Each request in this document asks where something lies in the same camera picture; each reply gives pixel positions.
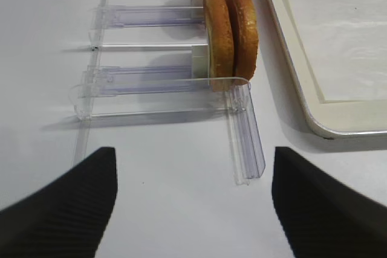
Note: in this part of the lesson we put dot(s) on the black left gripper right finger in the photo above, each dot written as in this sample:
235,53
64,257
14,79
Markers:
322,217

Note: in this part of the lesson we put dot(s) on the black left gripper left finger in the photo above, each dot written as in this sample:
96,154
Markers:
67,217

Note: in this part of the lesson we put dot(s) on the brown bun slice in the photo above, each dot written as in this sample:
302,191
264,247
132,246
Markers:
221,46
243,21

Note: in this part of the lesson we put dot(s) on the clear left acrylic rack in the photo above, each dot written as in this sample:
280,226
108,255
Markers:
173,93

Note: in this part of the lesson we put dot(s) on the white metal tray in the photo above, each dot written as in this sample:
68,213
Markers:
336,51

